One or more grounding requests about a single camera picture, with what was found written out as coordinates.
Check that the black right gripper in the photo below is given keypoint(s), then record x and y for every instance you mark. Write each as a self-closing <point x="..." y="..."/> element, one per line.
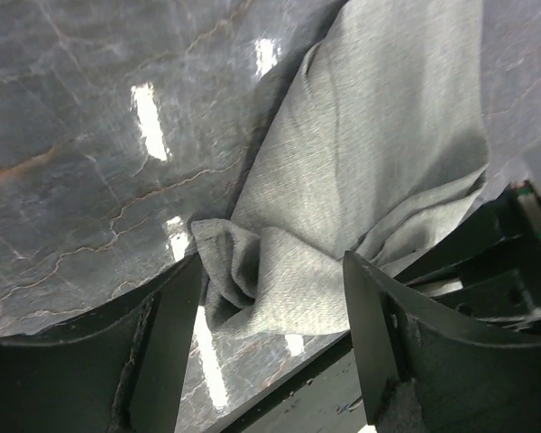
<point x="489" y="267"/>

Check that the grey-green cloth napkin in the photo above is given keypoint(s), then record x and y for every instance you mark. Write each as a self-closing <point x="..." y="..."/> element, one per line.
<point x="378" y="148"/>

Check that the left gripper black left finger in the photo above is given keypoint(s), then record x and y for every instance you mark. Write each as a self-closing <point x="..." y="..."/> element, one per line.
<point x="116" y="368"/>

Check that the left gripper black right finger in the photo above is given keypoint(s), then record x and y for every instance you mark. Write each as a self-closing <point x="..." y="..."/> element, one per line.
<point x="441" y="370"/>

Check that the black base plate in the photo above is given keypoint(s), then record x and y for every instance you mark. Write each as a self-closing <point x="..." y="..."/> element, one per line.
<point x="325" y="396"/>

